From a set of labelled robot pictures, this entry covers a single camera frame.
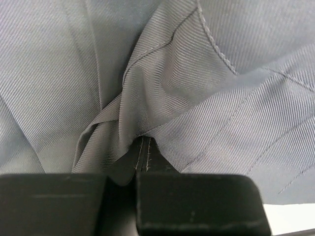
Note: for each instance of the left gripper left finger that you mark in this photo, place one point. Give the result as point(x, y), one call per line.
point(71, 204)

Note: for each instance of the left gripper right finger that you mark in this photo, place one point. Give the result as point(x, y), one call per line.
point(169, 203)

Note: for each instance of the grey pleated skirt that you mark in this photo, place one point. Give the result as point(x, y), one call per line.
point(222, 86)

